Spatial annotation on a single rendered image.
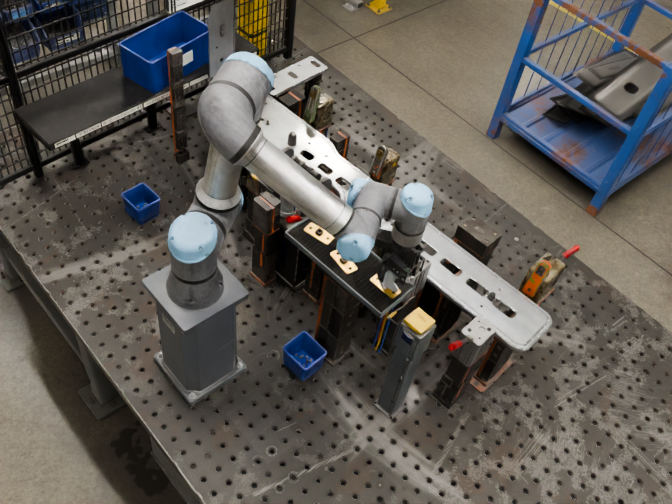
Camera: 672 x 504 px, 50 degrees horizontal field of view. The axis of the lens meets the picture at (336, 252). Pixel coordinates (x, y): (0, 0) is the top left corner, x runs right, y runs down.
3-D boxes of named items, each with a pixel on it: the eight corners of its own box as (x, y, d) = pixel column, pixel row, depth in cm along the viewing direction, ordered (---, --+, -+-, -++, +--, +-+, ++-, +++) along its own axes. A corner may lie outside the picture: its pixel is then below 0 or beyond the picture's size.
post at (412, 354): (406, 405, 220) (438, 325, 187) (390, 420, 216) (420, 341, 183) (388, 389, 223) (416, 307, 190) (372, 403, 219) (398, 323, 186)
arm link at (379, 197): (343, 200, 160) (390, 214, 159) (356, 168, 167) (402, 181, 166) (339, 223, 166) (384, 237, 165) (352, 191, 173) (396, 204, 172)
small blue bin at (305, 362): (325, 367, 226) (328, 352, 219) (303, 385, 220) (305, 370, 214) (302, 345, 230) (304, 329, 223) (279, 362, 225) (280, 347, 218)
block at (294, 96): (305, 154, 288) (311, 98, 267) (285, 166, 282) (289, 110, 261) (289, 141, 292) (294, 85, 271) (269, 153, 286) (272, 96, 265)
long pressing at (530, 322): (561, 316, 213) (563, 313, 211) (518, 359, 201) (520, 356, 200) (255, 85, 267) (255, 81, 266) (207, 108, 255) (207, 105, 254)
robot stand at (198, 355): (190, 406, 212) (184, 331, 181) (153, 358, 221) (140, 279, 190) (247, 370, 222) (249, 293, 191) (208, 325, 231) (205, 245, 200)
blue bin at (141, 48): (214, 59, 267) (214, 28, 258) (154, 95, 250) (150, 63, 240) (183, 40, 273) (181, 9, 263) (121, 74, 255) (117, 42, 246)
